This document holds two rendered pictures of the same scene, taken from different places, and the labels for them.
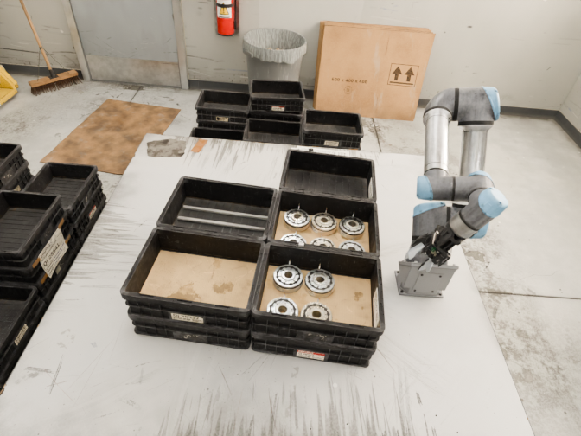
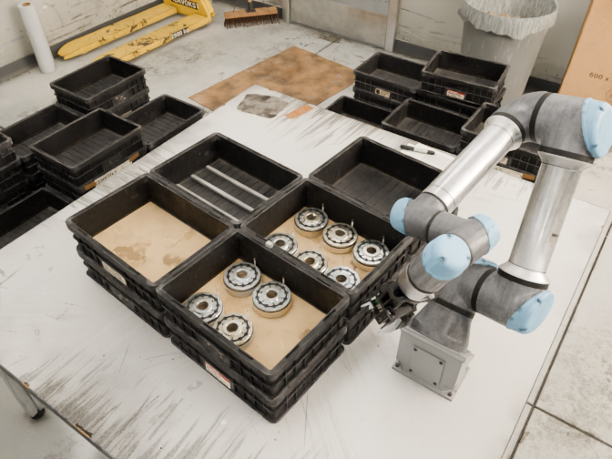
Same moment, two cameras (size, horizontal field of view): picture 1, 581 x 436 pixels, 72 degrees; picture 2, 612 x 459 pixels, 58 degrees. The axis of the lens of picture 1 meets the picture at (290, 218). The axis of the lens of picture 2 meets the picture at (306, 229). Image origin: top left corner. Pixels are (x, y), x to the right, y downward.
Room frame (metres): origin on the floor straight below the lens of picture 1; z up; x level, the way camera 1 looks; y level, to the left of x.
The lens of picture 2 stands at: (0.17, -0.77, 1.99)
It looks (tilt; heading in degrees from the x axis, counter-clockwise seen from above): 43 degrees down; 37
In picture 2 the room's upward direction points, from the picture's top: straight up
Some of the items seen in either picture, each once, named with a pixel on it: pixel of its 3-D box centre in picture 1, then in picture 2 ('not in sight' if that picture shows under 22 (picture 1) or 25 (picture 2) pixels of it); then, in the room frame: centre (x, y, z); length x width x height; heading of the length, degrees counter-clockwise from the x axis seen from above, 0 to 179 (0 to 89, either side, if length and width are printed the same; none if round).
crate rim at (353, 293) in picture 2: (325, 221); (326, 232); (1.12, -0.13, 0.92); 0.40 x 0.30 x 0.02; 87
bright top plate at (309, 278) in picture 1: (320, 280); (271, 295); (0.88, -0.12, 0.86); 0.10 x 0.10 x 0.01
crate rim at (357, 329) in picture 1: (320, 285); (251, 295); (0.82, -0.12, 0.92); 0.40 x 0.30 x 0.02; 87
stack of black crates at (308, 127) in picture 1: (328, 149); (502, 168); (2.48, -0.22, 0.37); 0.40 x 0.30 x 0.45; 92
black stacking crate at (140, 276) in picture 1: (199, 278); (153, 239); (0.84, 0.28, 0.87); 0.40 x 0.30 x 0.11; 87
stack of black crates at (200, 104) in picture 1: (225, 119); (392, 96); (2.85, 0.60, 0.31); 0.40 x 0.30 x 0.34; 92
